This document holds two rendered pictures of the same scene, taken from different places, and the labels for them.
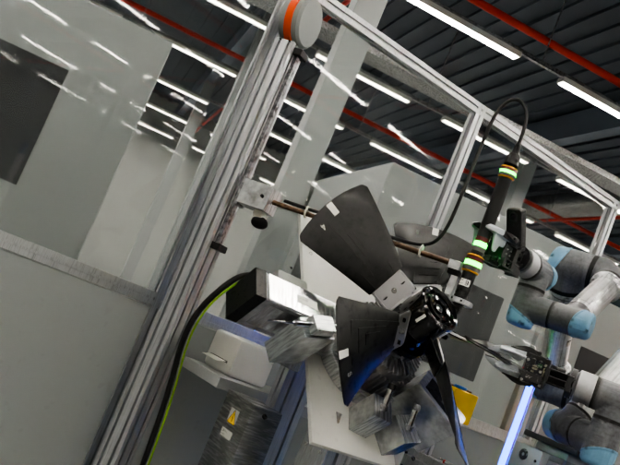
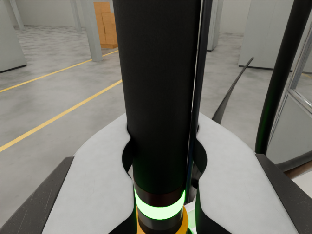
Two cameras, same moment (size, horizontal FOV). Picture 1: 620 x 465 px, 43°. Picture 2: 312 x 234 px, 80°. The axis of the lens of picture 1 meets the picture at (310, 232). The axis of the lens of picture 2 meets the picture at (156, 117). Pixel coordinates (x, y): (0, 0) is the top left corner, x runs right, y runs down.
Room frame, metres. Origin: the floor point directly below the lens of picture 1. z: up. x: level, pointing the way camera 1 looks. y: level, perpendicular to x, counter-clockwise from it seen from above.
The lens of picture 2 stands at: (2.00, -0.47, 1.52)
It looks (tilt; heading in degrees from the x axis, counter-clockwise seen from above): 31 degrees down; 132
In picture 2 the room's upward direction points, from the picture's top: 1 degrees counter-clockwise
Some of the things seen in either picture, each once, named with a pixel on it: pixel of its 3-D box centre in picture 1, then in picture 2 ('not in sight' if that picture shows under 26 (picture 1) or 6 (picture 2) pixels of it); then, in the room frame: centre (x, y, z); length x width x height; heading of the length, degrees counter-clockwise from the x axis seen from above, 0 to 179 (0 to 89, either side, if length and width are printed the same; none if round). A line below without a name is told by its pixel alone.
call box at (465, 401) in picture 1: (443, 401); not in sight; (2.38, -0.56, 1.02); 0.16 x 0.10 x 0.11; 31
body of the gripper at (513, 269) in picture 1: (506, 254); not in sight; (2.02, -0.49, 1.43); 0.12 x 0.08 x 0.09; 131
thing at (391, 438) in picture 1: (396, 435); not in sight; (1.93, -0.37, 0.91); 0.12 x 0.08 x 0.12; 31
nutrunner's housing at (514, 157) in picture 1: (486, 227); not in sight; (1.94, -0.40, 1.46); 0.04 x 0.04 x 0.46
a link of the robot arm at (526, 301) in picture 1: (530, 308); not in sight; (2.12, -0.62, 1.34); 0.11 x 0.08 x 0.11; 58
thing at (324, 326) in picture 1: (321, 326); not in sight; (1.77, -0.10, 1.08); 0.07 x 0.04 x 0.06; 132
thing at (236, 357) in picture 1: (235, 356); not in sight; (2.34, 0.06, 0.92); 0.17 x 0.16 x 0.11; 31
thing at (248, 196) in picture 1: (257, 196); not in sight; (2.19, 0.17, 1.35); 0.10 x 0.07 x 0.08; 66
